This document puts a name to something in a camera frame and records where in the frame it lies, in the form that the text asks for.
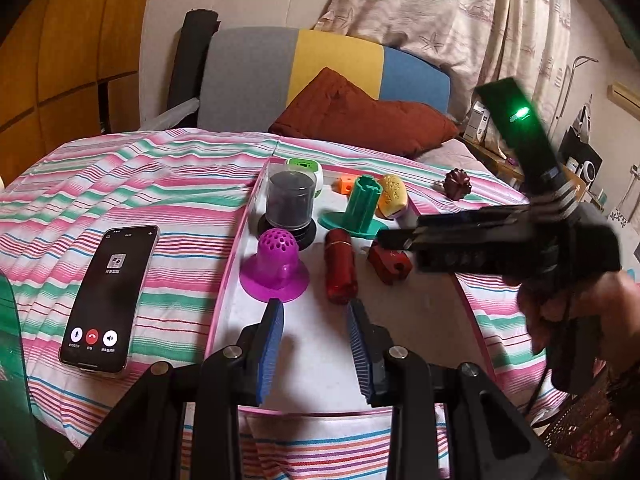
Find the pink green striped blanket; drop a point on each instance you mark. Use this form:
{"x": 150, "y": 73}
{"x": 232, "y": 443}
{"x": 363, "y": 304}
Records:
{"x": 125, "y": 185}

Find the grey yellow blue headboard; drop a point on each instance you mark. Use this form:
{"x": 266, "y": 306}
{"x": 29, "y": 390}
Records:
{"x": 245, "y": 80}

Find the green plastic holder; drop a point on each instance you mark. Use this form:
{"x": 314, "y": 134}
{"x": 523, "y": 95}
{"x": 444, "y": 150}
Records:
{"x": 360, "y": 205}

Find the red cylinder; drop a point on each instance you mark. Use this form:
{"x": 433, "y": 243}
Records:
{"x": 340, "y": 270}

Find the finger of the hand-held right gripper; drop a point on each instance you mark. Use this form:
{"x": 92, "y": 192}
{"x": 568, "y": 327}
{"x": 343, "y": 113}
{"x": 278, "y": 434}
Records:
{"x": 475, "y": 216}
{"x": 450, "y": 252}

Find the thin metal rod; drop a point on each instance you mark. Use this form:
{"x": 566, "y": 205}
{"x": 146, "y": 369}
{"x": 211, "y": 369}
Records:
{"x": 567, "y": 85}

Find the orange block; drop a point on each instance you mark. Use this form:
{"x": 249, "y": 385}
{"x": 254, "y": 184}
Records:
{"x": 345, "y": 184}

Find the magenta funnel-shaped strainer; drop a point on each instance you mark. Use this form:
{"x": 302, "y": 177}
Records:
{"x": 275, "y": 265}

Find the wooden shelf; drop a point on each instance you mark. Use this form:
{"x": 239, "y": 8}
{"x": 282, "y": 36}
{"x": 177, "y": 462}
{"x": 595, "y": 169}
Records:
{"x": 500, "y": 167}

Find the white carton box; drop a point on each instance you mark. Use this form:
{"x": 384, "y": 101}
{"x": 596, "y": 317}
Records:
{"x": 476, "y": 122}

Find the person's right hand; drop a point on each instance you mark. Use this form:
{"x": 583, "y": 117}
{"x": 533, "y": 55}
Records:
{"x": 620, "y": 310}

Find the pink-rimmed white tray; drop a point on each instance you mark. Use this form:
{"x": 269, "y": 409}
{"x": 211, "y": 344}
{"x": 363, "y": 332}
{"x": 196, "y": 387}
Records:
{"x": 310, "y": 345}

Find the green translucent plastic panel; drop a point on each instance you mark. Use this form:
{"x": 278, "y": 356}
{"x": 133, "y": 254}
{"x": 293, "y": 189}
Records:
{"x": 15, "y": 385}

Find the clear canister with black base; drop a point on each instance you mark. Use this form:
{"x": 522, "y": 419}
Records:
{"x": 290, "y": 205}

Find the brown pillow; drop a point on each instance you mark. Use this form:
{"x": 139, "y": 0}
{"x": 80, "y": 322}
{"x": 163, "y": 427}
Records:
{"x": 360, "y": 115}

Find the black smartphone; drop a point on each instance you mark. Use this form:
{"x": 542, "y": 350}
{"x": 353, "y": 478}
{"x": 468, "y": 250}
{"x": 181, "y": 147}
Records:
{"x": 110, "y": 300}

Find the black rolled mat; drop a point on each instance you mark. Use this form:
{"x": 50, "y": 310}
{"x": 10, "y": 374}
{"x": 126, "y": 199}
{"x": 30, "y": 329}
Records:
{"x": 190, "y": 60}

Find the beige starfish print curtain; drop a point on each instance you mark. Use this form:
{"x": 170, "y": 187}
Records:
{"x": 450, "y": 20}

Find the dark brown fluted mold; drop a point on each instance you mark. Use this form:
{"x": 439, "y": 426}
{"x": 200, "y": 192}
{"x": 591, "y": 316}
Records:
{"x": 459, "y": 185}

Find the black speaker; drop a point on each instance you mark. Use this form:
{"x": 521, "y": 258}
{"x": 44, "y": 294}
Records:
{"x": 582, "y": 160}

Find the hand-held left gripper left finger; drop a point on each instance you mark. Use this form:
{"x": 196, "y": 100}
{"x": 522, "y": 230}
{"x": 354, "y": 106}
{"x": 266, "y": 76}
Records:
{"x": 270, "y": 350}

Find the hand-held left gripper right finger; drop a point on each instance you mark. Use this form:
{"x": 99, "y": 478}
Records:
{"x": 360, "y": 350}

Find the wooden wardrobe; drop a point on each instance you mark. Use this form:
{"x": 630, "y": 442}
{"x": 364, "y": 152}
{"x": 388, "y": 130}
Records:
{"x": 75, "y": 50}

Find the white box with green lid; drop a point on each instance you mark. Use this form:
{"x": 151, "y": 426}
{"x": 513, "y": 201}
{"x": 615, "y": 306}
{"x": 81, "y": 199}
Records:
{"x": 302, "y": 164}

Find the mauve pillow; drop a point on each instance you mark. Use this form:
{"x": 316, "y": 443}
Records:
{"x": 455, "y": 152}

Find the red block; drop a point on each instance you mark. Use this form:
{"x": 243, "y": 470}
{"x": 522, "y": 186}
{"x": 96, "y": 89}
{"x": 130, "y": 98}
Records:
{"x": 387, "y": 265}

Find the orange yellow toy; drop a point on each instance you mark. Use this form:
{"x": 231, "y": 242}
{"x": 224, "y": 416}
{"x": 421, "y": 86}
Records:
{"x": 391, "y": 192}

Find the beige air conditioner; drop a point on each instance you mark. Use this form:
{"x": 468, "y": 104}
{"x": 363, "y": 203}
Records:
{"x": 625, "y": 95}

